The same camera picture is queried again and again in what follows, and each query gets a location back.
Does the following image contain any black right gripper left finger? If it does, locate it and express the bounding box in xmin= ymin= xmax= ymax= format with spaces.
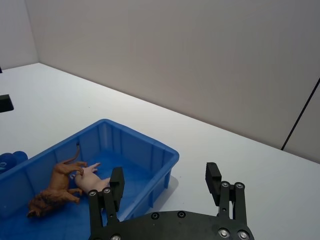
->
xmin=87 ymin=166 xmax=125 ymax=229

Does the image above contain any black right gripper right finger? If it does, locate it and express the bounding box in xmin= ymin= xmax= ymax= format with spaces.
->
xmin=205 ymin=162 xmax=248 ymax=222

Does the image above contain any pink pig toy figure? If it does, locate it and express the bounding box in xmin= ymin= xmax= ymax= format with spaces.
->
xmin=69 ymin=162 xmax=111 ymax=196

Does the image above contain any blue plastic bin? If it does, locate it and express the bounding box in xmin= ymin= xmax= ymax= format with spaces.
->
xmin=0 ymin=118 xmax=180 ymax=240

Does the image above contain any brown lion toy figure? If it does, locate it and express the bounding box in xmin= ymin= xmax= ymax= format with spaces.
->
xmin=26 ymin=141 xmax=89 ymax=219

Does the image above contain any blue plastic toy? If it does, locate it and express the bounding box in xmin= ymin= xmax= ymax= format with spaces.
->
xmin=0 ymin=150 xmax=29 ymax=174

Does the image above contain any black block object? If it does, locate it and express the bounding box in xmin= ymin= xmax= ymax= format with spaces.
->
xmin=0 ymin=94 xmax=15 ymax=113

